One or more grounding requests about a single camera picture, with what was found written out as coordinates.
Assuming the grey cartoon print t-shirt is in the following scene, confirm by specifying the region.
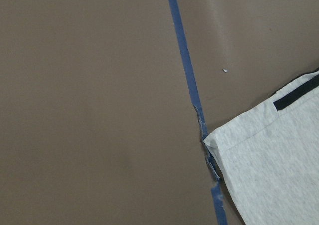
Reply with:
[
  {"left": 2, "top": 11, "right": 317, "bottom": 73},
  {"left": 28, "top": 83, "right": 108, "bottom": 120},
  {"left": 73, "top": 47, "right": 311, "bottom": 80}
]
[{"left": 204, "top": 71, "right": 319, "bottom": 225}]

